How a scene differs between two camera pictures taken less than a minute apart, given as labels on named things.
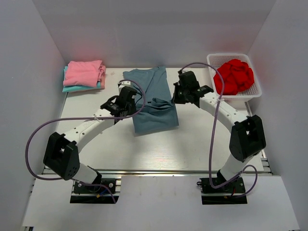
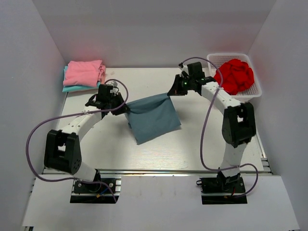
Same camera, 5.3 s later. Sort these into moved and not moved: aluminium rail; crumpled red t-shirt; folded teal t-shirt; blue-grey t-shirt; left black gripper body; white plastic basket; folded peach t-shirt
Moved: left black gripper body; blue-grey t-shirt
Not moved: aluminium rail; white plastic basket; crumpled red t-shirt; folded teal t-shirt; folded peach t-shirt
